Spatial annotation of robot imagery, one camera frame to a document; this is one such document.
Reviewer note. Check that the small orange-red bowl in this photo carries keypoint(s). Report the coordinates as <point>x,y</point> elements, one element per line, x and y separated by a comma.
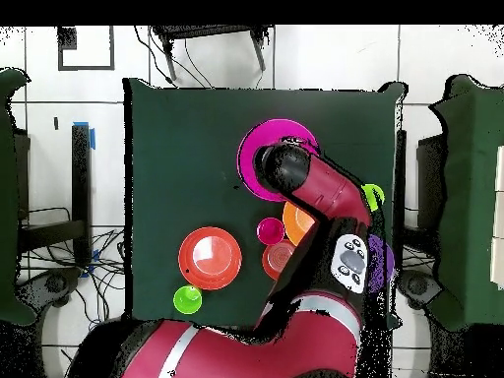
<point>275,258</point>

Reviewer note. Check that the lime yellow cup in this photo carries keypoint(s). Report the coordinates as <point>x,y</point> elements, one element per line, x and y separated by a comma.
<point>374,193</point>

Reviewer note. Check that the green cup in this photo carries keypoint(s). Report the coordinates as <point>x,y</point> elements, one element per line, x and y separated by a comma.
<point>188,300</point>

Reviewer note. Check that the purple bowl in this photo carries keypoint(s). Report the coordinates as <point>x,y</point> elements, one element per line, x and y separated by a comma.
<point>378,260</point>

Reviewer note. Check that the black metal stand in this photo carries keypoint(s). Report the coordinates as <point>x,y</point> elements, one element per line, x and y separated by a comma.
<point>204,30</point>

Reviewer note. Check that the pink bowl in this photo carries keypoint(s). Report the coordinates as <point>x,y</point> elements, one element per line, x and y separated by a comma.
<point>252,134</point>

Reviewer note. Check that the white boxes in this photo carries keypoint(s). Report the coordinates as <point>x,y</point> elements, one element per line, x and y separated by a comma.
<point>499,216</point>

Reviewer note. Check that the black square floor frame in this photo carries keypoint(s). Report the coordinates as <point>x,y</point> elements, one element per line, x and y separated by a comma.
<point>67,37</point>

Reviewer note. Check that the blue tape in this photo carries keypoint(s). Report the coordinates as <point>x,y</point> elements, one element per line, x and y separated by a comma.
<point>93,139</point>

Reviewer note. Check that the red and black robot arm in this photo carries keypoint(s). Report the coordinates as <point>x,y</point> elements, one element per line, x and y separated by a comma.
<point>295,346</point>

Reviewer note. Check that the dark green tablecloth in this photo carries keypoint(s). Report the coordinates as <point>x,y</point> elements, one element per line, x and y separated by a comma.
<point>177,157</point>

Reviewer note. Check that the magenta red cup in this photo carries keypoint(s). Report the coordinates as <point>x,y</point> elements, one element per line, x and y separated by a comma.
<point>270,231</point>

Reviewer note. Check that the large yellow-orange bowl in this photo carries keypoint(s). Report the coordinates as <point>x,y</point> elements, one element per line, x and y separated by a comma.
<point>295,222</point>

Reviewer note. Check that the green cloth side table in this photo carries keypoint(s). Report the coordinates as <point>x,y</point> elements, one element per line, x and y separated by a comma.
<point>8,197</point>
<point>468,197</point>

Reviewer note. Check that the wide orange-red bowl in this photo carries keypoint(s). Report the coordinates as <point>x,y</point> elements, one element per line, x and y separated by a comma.
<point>210,258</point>

